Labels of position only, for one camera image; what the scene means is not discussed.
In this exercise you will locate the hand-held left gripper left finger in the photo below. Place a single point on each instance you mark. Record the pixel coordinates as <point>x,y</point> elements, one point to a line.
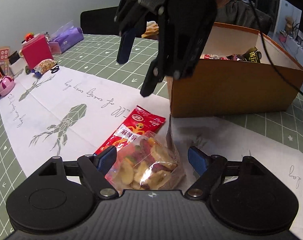
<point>107,158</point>

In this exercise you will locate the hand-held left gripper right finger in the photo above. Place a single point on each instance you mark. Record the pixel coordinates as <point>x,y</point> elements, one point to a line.
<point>196,158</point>

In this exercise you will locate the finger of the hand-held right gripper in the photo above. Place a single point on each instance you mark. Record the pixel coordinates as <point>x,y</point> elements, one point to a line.
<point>181,52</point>
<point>126,47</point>

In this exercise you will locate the clear dried fruit bag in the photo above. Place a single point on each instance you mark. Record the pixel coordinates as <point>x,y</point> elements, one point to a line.
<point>149,165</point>

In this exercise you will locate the orange cardboard box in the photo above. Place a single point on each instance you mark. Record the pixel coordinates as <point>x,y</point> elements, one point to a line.
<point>229,90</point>

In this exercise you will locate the green checkered tablecloth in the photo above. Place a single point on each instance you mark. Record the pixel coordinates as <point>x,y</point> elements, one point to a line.
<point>99,55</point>

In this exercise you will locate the black chair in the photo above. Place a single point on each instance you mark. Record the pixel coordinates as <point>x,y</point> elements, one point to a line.
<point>99,21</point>

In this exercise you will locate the red snack packet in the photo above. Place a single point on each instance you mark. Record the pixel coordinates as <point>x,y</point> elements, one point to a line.
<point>131,127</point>

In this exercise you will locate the purple tissue box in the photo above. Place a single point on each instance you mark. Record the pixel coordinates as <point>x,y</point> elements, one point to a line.
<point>66,38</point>

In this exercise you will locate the white printed table runner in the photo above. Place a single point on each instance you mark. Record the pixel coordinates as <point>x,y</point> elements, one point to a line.
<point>91,97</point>

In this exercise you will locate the dark jacket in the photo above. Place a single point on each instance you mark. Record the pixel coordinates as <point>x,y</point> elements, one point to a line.
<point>244,15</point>

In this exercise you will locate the black and yellow packet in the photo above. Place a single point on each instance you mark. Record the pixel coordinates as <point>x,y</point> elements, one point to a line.
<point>253,55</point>

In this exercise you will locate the small yellow snack bag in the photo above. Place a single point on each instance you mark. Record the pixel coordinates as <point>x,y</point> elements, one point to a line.
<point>45,65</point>

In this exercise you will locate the red box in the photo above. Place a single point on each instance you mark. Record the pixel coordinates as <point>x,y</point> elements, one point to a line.
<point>37,52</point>

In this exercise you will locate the blue toy car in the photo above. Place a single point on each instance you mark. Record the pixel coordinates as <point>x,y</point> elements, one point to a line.
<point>37,72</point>

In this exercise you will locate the potted plant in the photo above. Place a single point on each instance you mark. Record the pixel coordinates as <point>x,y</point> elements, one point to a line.
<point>291,24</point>

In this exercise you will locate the black card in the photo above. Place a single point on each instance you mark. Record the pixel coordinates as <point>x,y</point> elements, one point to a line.
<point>14,57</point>

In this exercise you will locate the pink round toy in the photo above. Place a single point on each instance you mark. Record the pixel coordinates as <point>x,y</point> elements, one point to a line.
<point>6,85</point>

